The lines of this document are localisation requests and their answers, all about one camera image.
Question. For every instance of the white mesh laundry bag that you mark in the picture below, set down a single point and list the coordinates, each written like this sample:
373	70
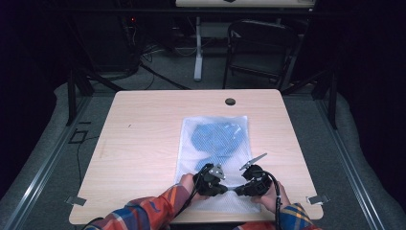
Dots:
191	153

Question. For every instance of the blue cloth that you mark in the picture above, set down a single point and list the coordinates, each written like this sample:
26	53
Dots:
217	139

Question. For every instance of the dark curtain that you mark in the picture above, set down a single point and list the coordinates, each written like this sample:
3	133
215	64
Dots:
22	80
376	80

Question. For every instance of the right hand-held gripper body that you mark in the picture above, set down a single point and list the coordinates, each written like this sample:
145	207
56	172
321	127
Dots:
260	183

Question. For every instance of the black folding chair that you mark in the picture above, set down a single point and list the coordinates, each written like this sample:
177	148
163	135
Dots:
255	35

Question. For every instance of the grey metal bracket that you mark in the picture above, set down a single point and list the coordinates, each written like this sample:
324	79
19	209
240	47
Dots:
317	199
76	201

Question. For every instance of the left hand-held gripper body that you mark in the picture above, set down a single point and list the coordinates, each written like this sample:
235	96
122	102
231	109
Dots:
207	183

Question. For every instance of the short black tape strip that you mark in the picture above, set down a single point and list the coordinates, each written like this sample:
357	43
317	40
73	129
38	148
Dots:
84	122

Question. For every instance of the black metal frame post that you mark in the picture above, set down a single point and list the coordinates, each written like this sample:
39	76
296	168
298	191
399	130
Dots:
71	96
333	99

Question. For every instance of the person's right hand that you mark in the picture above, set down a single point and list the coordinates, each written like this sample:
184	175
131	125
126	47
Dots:
271	199

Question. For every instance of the white desk leg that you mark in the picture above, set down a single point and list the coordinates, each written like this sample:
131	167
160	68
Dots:
198	48

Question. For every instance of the person's left hand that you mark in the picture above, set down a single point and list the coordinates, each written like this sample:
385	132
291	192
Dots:
188	183

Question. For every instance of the aluminium floor rail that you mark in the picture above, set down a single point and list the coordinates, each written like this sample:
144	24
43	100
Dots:
348	163
44	163

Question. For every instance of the black computer tower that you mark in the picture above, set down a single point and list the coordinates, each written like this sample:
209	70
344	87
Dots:
105	41

